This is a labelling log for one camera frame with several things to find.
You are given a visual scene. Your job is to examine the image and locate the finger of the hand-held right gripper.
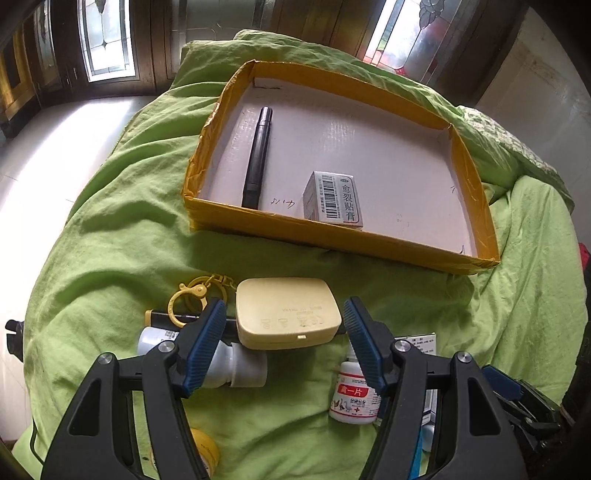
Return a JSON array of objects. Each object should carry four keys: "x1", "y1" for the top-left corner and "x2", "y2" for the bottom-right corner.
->
[{"x1": 481, "y1": 364, "x2": 532, "y2": 407}]

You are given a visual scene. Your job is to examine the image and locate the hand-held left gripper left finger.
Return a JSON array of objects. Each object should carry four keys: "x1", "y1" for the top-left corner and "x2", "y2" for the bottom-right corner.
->
[{"x1": 41, "y1": 298, "x2": 227, "y2": 480}]

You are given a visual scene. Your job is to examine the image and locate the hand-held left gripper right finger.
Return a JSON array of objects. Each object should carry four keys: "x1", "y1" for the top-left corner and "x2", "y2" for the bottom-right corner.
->
[{"x1": 342, "y1": 296, "x2": 529, "y2": 480}]

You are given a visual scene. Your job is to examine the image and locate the large white medicine bottle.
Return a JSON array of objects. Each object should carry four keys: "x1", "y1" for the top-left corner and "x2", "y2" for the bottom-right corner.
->
[{"x1": 137, "y1": 327, "x2": 269, "y2": 389}]

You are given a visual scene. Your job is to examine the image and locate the small white red-label bottle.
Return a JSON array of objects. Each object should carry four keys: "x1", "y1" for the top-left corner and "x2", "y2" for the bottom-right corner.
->
[{"x1": 329, "y1": 346, "x2": 384, "y2": 425}]

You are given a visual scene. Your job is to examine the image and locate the cream plastic case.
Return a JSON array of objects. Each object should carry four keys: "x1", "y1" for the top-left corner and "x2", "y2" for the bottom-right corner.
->
[{"x1": 235, "y1": 277, "x2": 343, "y2": 352}]

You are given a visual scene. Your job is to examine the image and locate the yellow taped cardboard box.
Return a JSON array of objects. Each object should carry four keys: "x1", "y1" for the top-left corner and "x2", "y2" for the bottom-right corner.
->
[{"x1": 181, "y1": 60, "x2": 502, "y2": 276}]

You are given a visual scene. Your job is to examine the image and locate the yellow keyring clasp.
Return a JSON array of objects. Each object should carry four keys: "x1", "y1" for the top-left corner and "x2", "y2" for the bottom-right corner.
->
[{"x1": 167, "y1": 274, "x2": 237, "y2": 329}]

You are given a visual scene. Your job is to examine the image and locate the white printed medicine box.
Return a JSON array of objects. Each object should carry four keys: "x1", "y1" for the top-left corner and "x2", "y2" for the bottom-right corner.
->
[{"x1": 394, "y1": 332, "x2": 439, "y2": 428}]

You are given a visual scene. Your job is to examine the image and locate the black pen with yellow end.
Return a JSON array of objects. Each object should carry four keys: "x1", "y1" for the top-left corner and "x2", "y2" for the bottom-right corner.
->
[{"x1": 144, "y1": 309, "x2": 204, "y2": 329}]

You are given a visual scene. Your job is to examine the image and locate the yellow tape roll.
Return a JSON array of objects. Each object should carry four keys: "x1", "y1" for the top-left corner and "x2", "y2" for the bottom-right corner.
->
[{"x1": 139, "y1": 427, "x2": 221, "y2": 480}]

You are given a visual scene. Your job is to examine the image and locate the green blanket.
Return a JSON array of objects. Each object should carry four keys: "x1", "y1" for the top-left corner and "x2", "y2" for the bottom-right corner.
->
[{"x1": 11, "y1": 28, "x2": 583, "y2": 480}]

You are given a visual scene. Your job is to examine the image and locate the grey barcode medicine box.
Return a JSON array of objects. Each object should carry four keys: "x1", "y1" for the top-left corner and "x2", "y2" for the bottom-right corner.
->
[{"x1": 302, "y1": 171, "x2": 365, "y2": 228}]

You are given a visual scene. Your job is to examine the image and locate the small black object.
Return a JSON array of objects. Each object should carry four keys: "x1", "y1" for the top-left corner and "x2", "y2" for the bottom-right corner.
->
[{"x1": 4, "y1": 318, "x2": 25, "y2": 365}]

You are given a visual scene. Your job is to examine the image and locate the black marker pen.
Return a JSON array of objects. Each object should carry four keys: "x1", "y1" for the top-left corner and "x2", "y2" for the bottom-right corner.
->
[{"x1": 241, "y1": 106, "x2": 274, "y2": 208}]

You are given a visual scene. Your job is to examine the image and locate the floral pillow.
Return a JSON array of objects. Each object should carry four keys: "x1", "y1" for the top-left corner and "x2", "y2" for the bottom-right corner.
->
[{"x1": 457, "y1": 105, "x2": 575, "y2": 213}]

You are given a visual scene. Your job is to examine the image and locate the stained glass window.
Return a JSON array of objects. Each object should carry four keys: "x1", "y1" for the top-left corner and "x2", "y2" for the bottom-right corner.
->
[
  {"x1": 76, "y1": 0, "x2": 141, "y2": 84},
  {"x1": 362, "y1": 0, "x2": 462, "y2": 84}
]

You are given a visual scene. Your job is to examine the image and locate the frosted glass door panel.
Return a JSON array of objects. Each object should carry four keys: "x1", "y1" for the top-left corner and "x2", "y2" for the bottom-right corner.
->
[{"x1": 175, "y1": 0, "x2": 278, "y2": 47}]

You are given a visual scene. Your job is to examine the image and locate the yellow framed wall panels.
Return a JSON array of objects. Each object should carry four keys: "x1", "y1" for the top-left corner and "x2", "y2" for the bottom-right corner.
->
[{"x1": 0, "y1": 28, "x2": 40, "y2": 118}]

